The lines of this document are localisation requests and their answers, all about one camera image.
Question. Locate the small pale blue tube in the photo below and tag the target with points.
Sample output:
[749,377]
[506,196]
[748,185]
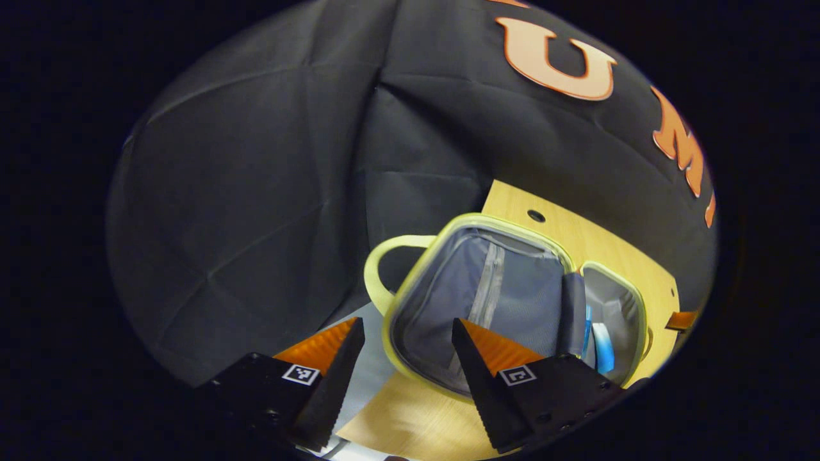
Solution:
[603,349]

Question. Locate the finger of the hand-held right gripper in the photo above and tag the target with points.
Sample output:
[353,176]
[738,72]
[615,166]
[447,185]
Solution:
[680,320]

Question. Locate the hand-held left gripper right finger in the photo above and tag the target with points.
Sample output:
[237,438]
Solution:
[480,384]

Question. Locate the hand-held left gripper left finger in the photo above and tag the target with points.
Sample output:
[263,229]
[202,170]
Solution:
[336,378]

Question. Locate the pale yellow small suitcase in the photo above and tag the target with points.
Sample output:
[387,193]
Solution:
[525,288]

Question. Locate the black backdrop cloth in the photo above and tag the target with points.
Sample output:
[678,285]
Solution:
[256,192]

